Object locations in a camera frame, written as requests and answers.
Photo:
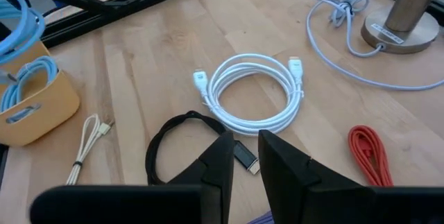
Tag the black metal table frame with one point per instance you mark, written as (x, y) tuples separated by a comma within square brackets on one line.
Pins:
[(104, 12)]

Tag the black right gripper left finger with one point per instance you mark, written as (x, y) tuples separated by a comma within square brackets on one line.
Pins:
[(173, 203)]

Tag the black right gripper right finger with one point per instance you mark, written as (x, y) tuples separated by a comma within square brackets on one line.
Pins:
[(312, 196)]

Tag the yellow plastic bin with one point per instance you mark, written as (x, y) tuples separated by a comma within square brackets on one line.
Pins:
[(45, 113)]

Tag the brass table lamp white shade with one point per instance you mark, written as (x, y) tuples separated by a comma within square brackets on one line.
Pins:
[(402, 26)]

